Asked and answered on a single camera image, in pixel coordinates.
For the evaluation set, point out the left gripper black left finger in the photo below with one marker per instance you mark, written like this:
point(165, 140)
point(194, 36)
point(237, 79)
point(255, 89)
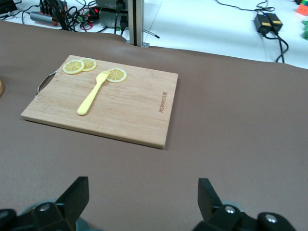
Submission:
point(72, 199)

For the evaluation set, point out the colourful puzzle cube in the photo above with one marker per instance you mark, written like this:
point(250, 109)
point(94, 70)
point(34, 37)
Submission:
point(303, 8)

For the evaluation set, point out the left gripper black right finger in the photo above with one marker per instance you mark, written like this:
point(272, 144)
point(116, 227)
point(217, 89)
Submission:
point(209, 199)

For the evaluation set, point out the lemon slice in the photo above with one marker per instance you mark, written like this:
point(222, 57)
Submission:
point(118, 76)
point(91, 64)
point(72, 67)

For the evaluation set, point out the metal electronics case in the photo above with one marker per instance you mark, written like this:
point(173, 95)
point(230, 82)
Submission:
point(108, 18)

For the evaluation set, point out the green plastic object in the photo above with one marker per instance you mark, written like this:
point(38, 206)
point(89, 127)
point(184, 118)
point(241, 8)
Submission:
point(306, 31)

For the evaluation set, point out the yellow plastic fork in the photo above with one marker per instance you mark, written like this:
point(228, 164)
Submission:
point(90, 98)

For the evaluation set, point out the bamboo cutting board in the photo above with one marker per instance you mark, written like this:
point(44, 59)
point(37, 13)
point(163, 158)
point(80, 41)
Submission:
point(132, 108)

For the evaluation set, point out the aluminium camera post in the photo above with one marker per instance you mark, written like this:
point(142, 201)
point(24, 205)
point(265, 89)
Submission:
point(135, 21)

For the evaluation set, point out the black power adapter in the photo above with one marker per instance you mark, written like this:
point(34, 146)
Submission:
point(276, 22)
point(261, 24)

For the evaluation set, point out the grey cylindrical device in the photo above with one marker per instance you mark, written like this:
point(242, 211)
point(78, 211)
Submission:
point(41, 16)

